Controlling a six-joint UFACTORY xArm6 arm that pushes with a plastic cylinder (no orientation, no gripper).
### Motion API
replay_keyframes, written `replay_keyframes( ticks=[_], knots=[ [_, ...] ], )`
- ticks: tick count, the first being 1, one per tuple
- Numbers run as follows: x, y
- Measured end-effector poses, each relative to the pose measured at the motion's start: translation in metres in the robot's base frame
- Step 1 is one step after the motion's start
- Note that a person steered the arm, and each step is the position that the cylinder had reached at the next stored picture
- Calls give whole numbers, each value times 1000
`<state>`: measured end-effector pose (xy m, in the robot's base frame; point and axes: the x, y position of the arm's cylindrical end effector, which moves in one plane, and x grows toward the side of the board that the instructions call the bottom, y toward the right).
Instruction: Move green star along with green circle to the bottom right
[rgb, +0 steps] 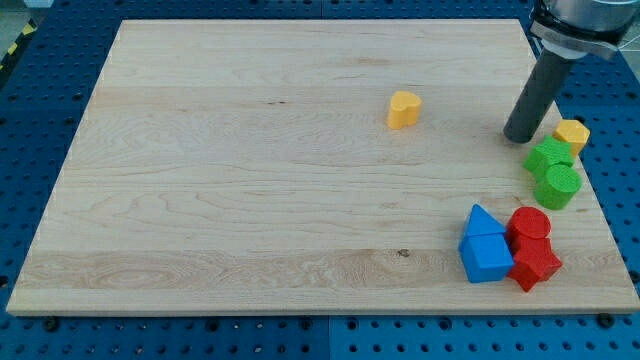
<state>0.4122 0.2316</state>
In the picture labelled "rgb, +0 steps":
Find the yellow hexagon block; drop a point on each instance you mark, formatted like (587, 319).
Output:
(573, 132)

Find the wooden board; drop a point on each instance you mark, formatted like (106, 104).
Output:
(245, 167)

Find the green cylinder block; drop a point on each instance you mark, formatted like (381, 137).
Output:
(556, 187)

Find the green star block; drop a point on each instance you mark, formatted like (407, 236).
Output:
(547, 153)

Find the red cylinder block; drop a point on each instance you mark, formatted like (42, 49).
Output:
(528, 221)

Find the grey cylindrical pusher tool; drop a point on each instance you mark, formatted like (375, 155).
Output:
(536, 97)

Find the blue triangle block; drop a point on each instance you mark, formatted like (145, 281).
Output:
(480, 222)

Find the red star block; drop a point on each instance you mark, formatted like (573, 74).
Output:
(534, 261)

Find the yellow heart block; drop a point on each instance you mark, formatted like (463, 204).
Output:
(404, 110)

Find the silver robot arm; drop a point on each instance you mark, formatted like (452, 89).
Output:
(573, 29)

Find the blue cube block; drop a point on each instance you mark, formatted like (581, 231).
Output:
(486, 258)

